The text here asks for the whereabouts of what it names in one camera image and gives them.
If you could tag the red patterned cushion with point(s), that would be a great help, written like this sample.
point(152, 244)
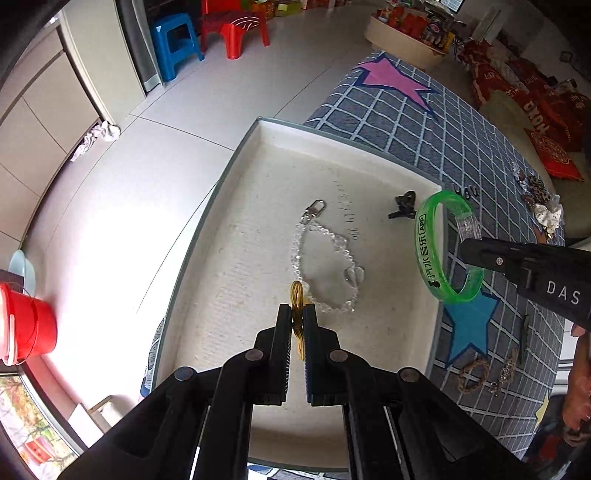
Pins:
point(554, 157)

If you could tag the small black claw clip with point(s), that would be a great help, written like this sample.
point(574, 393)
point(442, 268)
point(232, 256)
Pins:
point(405, 201)

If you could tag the green translucent bangle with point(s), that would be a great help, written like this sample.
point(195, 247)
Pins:
point(427, 249)

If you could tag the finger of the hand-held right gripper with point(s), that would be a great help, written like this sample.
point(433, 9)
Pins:
point(489, 258)

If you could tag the beige cabinet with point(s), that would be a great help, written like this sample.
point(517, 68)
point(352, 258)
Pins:
point(51, 101)

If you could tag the white shallow tray box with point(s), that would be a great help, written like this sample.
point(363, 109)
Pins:
point(231, 286)

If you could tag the silver tower hair clip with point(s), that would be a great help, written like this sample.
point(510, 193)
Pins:
point(510, 364)

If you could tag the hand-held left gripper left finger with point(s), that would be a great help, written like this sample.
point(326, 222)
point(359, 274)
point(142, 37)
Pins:
point(286, 325)

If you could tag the black scalloped hair clip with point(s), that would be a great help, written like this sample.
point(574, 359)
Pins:
point(524, 339)

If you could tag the white spotted bow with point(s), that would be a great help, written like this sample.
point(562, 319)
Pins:
point(549, 216)

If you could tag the blue plastic stool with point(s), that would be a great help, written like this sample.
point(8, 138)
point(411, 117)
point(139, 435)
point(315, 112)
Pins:
point(178, 44)

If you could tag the red plastic bucket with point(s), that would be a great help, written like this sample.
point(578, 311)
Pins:
point(25, 325)

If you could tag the white crumpled cloth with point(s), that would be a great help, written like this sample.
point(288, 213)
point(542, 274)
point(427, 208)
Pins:
point(99, 136)

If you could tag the light blue bowl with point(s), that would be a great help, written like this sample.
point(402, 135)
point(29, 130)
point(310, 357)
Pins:
point(23, 267)

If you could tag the red printed bedding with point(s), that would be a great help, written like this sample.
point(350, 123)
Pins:
point(521, 78)

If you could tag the red plastic chair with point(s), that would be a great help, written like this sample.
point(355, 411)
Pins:
point(235, 27)

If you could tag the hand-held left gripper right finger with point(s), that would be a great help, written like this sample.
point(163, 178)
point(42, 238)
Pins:
point(310, 325)

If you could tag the small beaded hair accessory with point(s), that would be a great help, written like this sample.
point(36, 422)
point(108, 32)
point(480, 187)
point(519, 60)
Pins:
point(519, 175)

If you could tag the person's right hand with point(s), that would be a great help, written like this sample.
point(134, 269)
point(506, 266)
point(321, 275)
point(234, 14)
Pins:
point(579, 387)

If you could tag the light wooden stool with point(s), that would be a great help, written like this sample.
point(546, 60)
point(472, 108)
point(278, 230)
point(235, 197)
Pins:
point(90, 415)

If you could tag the grey appliance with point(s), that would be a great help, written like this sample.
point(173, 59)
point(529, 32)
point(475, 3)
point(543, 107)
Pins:
point(138, 41)

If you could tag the checked blanket with stars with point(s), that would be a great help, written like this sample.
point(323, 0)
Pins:
point(461, 138)

